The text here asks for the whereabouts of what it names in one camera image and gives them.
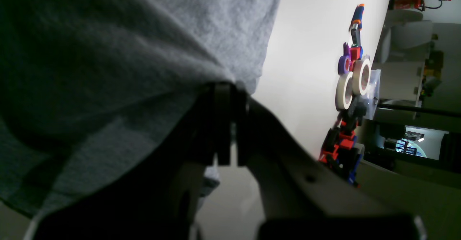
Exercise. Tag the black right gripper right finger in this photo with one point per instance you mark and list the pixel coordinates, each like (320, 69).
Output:
(265, 146)

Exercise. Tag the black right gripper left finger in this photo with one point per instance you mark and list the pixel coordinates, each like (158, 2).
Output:
(206, 128)

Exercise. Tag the grey T-shirt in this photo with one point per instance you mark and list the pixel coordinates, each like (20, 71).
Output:
(89, 88)

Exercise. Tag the red blue black parts pile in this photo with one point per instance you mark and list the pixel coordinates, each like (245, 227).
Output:
(340, 152)

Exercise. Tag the white tape roll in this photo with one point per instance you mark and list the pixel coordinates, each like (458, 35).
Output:
(361, 76)
(344, 91)

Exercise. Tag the purple tape roll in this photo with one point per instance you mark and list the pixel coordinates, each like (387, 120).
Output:
(344, 60)

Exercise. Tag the blue orange tool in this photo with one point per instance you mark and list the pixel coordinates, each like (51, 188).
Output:
(356, 26)

